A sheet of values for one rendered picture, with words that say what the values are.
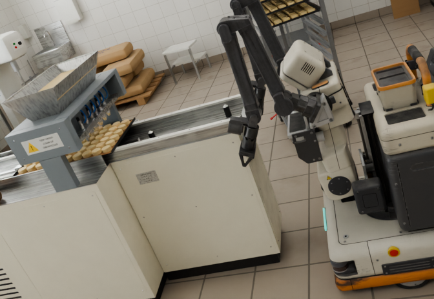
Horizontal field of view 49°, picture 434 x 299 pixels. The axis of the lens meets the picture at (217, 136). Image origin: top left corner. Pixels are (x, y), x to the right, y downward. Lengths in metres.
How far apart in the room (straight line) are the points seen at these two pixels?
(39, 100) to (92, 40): 4.86
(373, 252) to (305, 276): 0.48
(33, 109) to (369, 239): 1.66
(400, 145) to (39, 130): 1.56
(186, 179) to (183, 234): 0.35
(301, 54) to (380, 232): 0.89
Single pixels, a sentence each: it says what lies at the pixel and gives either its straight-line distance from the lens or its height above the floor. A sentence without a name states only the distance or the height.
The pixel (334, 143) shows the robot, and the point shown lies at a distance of 2.19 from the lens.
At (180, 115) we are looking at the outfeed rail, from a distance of 2.59.
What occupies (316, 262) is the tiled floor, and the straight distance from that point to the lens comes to 2.65.
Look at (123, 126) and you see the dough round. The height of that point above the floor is 0.92.
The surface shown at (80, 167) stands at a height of 0.87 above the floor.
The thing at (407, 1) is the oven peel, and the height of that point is 0.16.
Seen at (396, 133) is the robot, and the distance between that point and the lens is 1.98.
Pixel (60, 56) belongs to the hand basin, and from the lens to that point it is 7.04.
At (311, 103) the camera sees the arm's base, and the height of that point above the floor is 0.99.
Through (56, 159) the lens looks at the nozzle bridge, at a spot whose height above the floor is 1.01.
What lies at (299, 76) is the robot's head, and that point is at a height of 1.06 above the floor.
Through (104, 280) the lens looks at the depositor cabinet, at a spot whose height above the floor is 0.26.
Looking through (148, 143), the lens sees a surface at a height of 0.89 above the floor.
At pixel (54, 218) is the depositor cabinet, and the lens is 2.57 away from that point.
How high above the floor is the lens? 1.74
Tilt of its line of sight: 23 degrees down
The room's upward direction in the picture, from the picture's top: 21 degrees counter-clockwise
